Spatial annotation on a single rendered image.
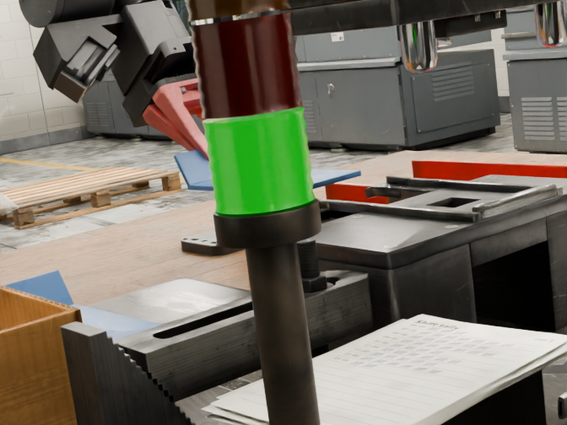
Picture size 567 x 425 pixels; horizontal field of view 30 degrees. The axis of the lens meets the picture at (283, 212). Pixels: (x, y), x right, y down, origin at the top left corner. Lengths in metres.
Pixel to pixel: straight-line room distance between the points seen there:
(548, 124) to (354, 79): 1.85
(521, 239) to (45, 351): 0.29
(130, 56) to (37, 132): 11.25
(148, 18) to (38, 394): 0.40
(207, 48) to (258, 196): 0.06
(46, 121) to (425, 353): 11.73
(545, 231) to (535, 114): 6.01
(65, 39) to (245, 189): 0.53
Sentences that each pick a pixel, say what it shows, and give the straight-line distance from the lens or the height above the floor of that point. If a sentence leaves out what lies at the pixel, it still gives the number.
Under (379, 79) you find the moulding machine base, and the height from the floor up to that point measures 0.56.
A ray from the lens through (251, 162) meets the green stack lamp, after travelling 0.38.
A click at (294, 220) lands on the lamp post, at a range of 0.38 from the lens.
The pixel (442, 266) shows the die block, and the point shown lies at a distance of 0.61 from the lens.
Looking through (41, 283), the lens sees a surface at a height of 0.94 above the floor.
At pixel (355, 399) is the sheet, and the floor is 0.95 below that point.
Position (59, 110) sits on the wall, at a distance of 12.26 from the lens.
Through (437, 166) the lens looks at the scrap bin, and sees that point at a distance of 1.04.
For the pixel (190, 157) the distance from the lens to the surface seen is 0.89.
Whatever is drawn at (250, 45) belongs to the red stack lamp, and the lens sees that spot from 0.37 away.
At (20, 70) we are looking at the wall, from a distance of 12.10.
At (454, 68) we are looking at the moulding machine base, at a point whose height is 0.56.
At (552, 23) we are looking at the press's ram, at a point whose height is 1.09.
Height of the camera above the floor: 1.12
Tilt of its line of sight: 11 degrees down
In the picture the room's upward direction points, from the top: 7 degrees counter-clockwise
